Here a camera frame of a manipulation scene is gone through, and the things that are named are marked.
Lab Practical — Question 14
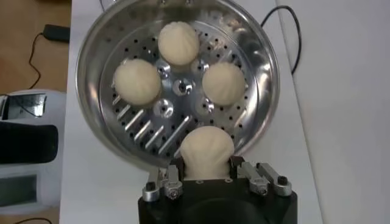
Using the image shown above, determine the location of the black cooker power cord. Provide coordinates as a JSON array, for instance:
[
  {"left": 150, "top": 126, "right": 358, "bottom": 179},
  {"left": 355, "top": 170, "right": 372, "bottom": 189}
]
[{"left": 260, "top": 5, "right": 302, "bottom": 75}]

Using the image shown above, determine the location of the steel perforated steamer basket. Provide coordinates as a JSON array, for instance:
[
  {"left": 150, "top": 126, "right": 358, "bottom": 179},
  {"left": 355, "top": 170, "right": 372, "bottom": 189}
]
[{"left": 75, "top": 0, "right": 280, "bottom": 170}]

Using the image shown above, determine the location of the black floor cable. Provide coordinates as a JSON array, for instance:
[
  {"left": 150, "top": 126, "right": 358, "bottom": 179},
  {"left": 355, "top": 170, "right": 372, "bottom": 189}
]
[{"left": 13, "top": 216, "right": 53, "bottom": 224}]

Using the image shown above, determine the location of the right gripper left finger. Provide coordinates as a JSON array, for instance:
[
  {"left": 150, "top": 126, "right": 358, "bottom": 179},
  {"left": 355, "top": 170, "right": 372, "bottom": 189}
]
[{"left": 141, "top": 158, "right": 186, "bottom": 203}]

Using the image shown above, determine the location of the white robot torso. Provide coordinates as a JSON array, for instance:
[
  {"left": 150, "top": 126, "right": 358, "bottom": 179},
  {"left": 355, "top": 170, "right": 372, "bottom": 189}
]
[{"left": 0, "top": 89, "right": 67, "bottom": 216}]

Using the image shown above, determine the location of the black power brick with cable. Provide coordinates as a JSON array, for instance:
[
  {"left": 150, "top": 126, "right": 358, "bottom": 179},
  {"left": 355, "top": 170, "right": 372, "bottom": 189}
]
[{"left": 28, "top": 23, "right": 71, "bottom": 91}]

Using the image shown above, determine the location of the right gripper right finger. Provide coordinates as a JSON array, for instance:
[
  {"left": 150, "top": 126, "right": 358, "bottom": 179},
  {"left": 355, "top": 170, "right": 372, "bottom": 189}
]
[{"left": 229, "top": 156, "right": 293, "bottom": 198}]

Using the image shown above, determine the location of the white steamed baozi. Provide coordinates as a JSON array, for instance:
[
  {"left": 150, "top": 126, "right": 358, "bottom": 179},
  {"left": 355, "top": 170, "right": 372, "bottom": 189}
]
[
  {"left": 157, "top": 21, "right": 201, "bottom": 66},
  {"left": 202, "top": 62, "right": 247, "bottom": 107},
  {"left": 179, "top": 125, "right": 235, "bottom": 180},
  {"left": 113, "top": 58, "right": 162, "bottom": 107}
]

